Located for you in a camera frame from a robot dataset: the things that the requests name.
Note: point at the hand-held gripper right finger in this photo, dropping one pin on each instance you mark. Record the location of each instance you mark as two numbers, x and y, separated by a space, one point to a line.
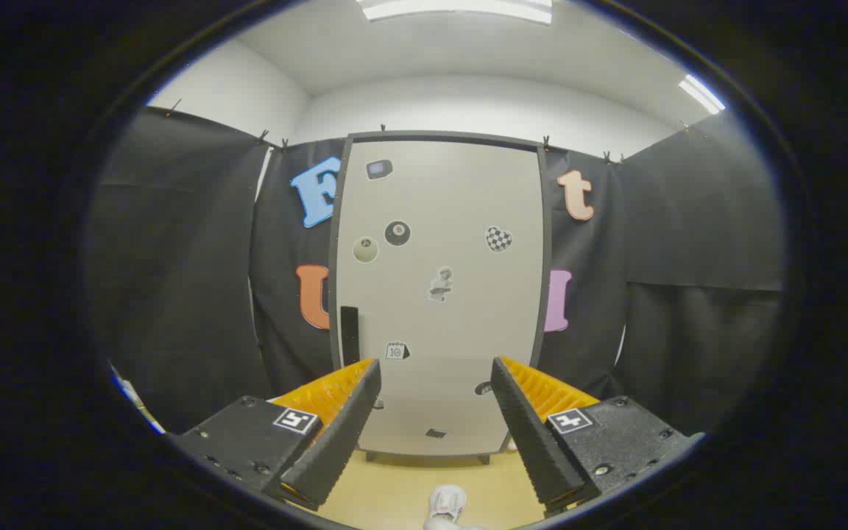
534 442

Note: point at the black backdrop cloth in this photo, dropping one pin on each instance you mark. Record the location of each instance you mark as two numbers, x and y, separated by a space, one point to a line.
689 221

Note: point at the long ceiling light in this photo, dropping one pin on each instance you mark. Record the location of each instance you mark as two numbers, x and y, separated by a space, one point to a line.
453 9

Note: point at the white sneaker shoe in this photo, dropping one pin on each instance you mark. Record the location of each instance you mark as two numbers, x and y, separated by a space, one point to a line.
447 502

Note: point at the small ceiling light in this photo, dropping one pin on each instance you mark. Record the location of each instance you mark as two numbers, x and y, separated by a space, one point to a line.
701 93

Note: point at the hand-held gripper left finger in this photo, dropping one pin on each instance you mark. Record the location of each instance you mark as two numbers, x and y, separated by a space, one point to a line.
336 442

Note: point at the grey shoe cabinet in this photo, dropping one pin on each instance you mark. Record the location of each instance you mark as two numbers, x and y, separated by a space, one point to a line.
545 258

